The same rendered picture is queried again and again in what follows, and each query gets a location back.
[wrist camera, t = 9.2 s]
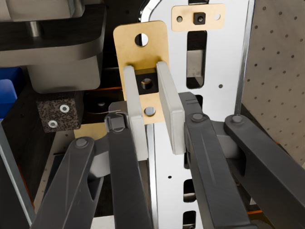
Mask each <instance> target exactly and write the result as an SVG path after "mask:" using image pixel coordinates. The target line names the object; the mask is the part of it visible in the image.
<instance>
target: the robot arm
mask: <svg viewBox="0 0 305 229"><path fill-rule="evenodd" d="M156 66H157V78H158V88H159V99H160V102H161V106H162V111H163V115H164V119H165V123H166V127H167V132H168V136H169V140H170V144H171V148H172V153H173V154H175V155H181V154H184V153H186V148H187V165H188V166H189V167H190V172H191V176H192V181H193V185H194V190H195V194H196V198H197V204H198V208H199V212H200V217H201V221H202V226H203V229H259V227H258V226H257V225H256V224H252V223H251V221H250V218H249V216H248V213H247V211H246V208H245V206H244V203H243V201H242V198H241V196H240V193H239V190H238V188H237V185H236V183H235V181H234V178H233V176H232V173H233V174H234V175H235V176H236V178H237V179H238V180H239V182H240V183H241V184H242V186H243V187H244V188H245V190H246V191H247V192H248V194H249V195H250V196H251V197H252V198H253V200H254V201H255V202H256V204H257V205H258V206H259V208H260V209H261V210H262V212H263V213H264V214H265V216H266V217H267V218H268V219H269V221H270V222H271V223H272V225H273V226H274V227H275V229H305V169H304V168H303V167H301V166H300V165H299V164H298V163H297V162H296V161H295V160H294V159H293V158H291V157H290V156H289V155H288V154H287V153H286V152H285V151H284V150H283V149H282V148H281V147H280V146H278V145H277V144H276V143H275V142H274V141H273V140H272V139H271V138H270V137H268V136H267V135H266V134H265V133H264V132H263V131H262V130H261V129H260V128H258V127H257V126H256V125H255V124H254V123H253V122H252V121H251V120H250V119H248V118H247V117H246V116H243V115H240V114H232V115H229V116H227V117H226V118H225V121H224V122H223V121H213V120H210V117H209V116H208V115H207V114H205V113H203V111H202V109H201V107H200V105H199V103H198V100H197V98H196V96H195V95H194V94H193V93H192V92H190V91H188V92H181V93H178V92H177V89H176V87H175V84H174V82H173V79H172V76H171V73H170V70H169V68H168V65H167V63H166V62H165V61H160V62H157V64H156ZM123 75H124V83H125V91H126V99H127V100H126V101H119V102H112V103H111V105H110V106H109V108H108V112H109V113H108V115H106V116H105V118H104V122H105V126H106V131H107V134H106V135H105V136H104V137H102V138H100V139H97V140H94V139H93V138H91V137H88V136H84V137H79V138H76V139H75V140H73V141H72V142H71V143H70V145H69V147H68V149H67V151H66V153H65V155H64V157H63V159H62V162H61V164H60V166H59V168H58V170H57V172H56V174H55V176H54V178H53V180H52V183H51V185H50V187H49V189H48V191H47V193H46V195H45V197H44V199H43V202H42V204H41V206H40V208H39V210H38V212H37V214H36V216H35V218H34V220H33V223H32V225H31V227H30V229H91V225H92V221H93V217H94V214H95V210H96V207H97V203H98V199H99V195H100V192H101V188H102V185H103V180H104V176H106V175H108V174H110V175H111V186H112V198H113V213H114V224H115V229H153V228H152V224H151V219H150V215H149V211H148V205H147V201H146V196H145V192H144V187H143V182H142V177H141V173H140V168H139V164H138V161H141V160H147V158H148V148H147V141H146V134H145V126H144V119H143V112H142V107H141V103H140V98H139V93H138V87H137V82H136V78H135V73H134V68H133V67H132V66H131V65H130V66H125V67H124V68H123ZM231 171H232V173H231Z"/></svg>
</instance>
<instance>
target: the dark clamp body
mask: <svg viewBox="0 0 305 229"><path fill-rule="evenodd" d="M102 63H103V51H102V52H101V53H99V54H98V55H96V56H93V57H90V58H87V59H84V60H78V61H70V62H59V63H48V64H36V65H26V66H27V70H28V73H29V76H30V80H31V84H32V87H33V89H34V90H35V91H36V92H37V93H40V94H47V93H58V92H68V91H79V90H93V89H96V88H98V87H99V86H100V82H101V73H102Z"/></svg>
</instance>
